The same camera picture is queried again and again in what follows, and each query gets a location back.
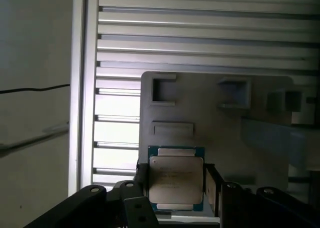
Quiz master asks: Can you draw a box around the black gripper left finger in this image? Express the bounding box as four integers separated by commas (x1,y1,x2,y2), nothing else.
22,162,161,228

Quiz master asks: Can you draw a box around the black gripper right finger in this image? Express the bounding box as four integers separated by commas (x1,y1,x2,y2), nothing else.
204,162,320,228

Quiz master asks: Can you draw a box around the silver CPU with green edge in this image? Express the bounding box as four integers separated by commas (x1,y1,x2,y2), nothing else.
147,145,206,213

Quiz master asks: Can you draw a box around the grey metal rod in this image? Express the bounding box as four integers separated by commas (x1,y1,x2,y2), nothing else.
0,121,70,154

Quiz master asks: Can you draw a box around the grey plastic parts rack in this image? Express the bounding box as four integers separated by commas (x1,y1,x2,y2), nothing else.
139,71,316,224

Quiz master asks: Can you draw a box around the aluminium table edge rail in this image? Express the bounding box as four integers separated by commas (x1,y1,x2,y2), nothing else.
68,0,101,199

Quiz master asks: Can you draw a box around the thin black cable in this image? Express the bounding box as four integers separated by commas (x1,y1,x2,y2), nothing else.
0,83,71,94

